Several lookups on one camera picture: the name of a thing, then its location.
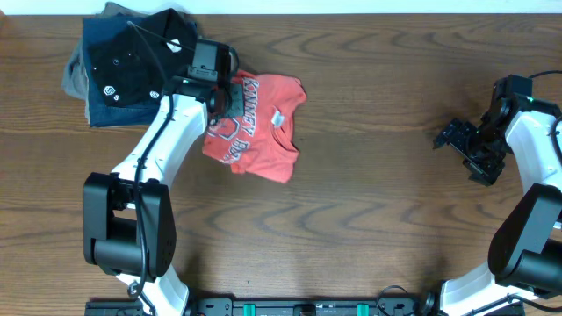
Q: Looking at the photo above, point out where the red soccer t-shirt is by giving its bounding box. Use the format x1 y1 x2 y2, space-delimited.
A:
202 70 306 183

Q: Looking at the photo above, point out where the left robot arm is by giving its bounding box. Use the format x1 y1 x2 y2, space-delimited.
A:
83 77 244 315

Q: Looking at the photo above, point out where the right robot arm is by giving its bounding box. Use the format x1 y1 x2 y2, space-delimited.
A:
424 96 561 315

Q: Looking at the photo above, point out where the black folded shirt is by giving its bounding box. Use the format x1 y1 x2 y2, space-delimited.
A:
88 9 198 108

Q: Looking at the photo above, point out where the navy blue folded garment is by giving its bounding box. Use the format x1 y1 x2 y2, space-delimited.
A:
82 15 201 128

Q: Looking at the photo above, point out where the grey folded garment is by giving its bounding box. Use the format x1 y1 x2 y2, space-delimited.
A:
61 2 146 100

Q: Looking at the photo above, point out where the black right base cable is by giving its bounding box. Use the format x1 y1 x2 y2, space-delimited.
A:
376 284 422 316

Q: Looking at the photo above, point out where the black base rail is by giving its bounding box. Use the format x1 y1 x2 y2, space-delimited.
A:
84 298 526 316

